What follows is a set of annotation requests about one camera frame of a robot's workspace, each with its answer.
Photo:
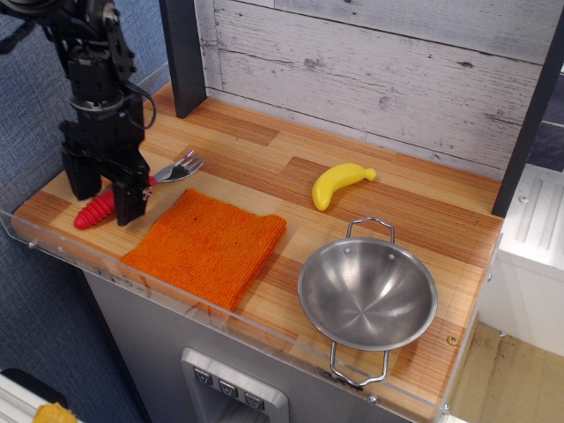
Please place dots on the dark grey post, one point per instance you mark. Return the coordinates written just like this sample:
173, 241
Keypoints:
179, 21
541, 96

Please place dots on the stainless steel two-handled bowl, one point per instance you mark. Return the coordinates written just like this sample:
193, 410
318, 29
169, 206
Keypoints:
367, 294

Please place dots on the dark grey left post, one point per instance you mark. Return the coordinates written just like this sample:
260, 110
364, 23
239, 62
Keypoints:
179, 21

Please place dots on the clear acrylic table guard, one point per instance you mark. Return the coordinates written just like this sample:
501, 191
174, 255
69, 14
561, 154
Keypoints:
266, 164

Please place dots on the orange knitted cloth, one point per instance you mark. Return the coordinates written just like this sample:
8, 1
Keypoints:
209, 248

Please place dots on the yellow toy banana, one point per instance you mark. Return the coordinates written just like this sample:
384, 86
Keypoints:
336, 178

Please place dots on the dark grey right post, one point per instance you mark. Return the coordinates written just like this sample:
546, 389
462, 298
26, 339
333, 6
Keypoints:
541, 96

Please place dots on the red handled metal fork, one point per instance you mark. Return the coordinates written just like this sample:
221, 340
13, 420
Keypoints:
104, 204

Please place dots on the silver dispenser button panel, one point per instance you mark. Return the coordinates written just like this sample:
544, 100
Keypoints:
221, 393

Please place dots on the grey toy kitchen cabinet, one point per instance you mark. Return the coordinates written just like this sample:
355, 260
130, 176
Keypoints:
151, 337

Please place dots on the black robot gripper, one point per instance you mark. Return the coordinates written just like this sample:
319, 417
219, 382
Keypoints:
108, 148

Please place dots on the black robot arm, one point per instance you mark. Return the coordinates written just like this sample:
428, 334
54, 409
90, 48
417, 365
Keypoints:
91, 48

